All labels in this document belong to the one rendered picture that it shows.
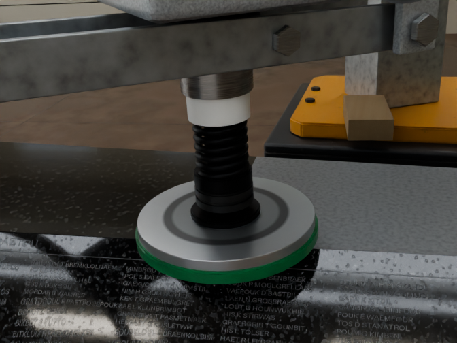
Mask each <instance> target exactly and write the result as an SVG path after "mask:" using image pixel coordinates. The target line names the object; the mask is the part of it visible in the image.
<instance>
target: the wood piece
mask: <svg viewBox="0 0 457 343"><path fill-rule="evenodd" d="M343 116H344V121H345V128H346V133H347V137H348V141H355V140H393V133H394V118H393V116H392V113H391V111H390V108H389V106H388V104H387V101H386V99H385V97H384V95H344V96H343Z"/></svg>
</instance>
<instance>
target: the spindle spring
mask: <svg viewBox="0 0 457 343"><path fill-rule="evenodd" d="M246 125H247V120H245V121H243V122H241V123H238V124H235V125H232V126H229V127H224V128H219V129H205V128H202V127H204V126H200V125H195V124H194V125H193V126H192V130H193V131H194V135H193V138H194V140H195V143H194V148H195V149H196V151H195V154H194V155H195V157H196V158H197V159H196V161H195V163H196V166H197V167H198V168H200V169H202V170H200V171H199V172H198V175H200V176H203V177H204V178H210V179H227V178H234V177H237V176H239V175H241V174H243V173H244V172H246V170H247V169H248V168H249V161H248V159H249V154H248V147H249V146H248V143H247V142H248V135H247V132H248V128H247V126H246ZM232 133H236V134H233V135H230V136H226V137H217V138H207V137H205V136H208V137H215V136H222V135H229V134H232ZM202 136H204V137H202ZM236 141H237V142H236ZM232 142H235V143H233V144H229V143H232ZM203 144H204V145H203ZM223 144H229V145H226V146H216V147H210V146H206V145H211V146H213V145H223ZM202 145H203V146H202ZM233 151H236V152H233ZM229 152H233V153H230V154H225V153H229ZM207 154H225V155H220V156H209V155H207ZM235 159H237V160H236V161H233V162H230V163H224V164H208V163H223V162H228V161H232V160H235ZM204 162H206V163H204ZM238 167H239V168H238ZM235 168H237V169H235ZM232 169H235V170H233V171H228V170H232ZM206 171H208V172H206ZM224 171H228V172H224ZM209 172H224V173H209Z"/></svg>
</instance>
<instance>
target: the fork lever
mask: <svg viewBox="0 0 457 343"><path fill-rule="evenodd" d="M367 2H368V0H341V1H340V2H334V3H323V4H317V5H306V6H301V7H290V8H284V9H278V10H268V11H261V12H260V15H255V16H242V17H234V18H220V19H212V20H198V21H190V22H177V23H169V24H165V23H163V24H157V23H154V22H150V21H147V20H144V19H143V18H140V17H137V16H134V15H132V14H129V13H127V12H125V13H117V14H101V15H92V16H76V17H68V18H52V19H43V20H28V21H19V22H3V23H0V103H4V102H9V101H19V100H25V99H34V98H40V97H49V96H55V95H64V94H70V93H80V92H85V91H95V90H101V89H106V88H116V87H121V86H131V85H136V84H146V83H151V82H161V81H167V80H177V79H182V78H191V77H197V76H207V75H212V74H222V73H228V72H233V71H243V70H249V69H258V68H263V67H273V66H278V65H288V64H294V63H304V62H309V61H319V60H324V59H334V58H339V57H345V56H355V55H360V54H370V53H375V52H385V51H391V50H392V47H393V37H394V15H395V3H380V4H372V5H367ZM438 28H439V20H437V19H436V18H435V17H433V16H432V15H430V14H427V13H423V14H422V15H421V16H420V17H418V18H417V19H416V20H414V21H413V22H412V27H411V40H412V41H414V42H415V43H417V44H419V45H420V46H424V47H426V46H427V45H429V43H431V42H432V41H433V40H434V39H436V38H437V34H438Z"/></svg>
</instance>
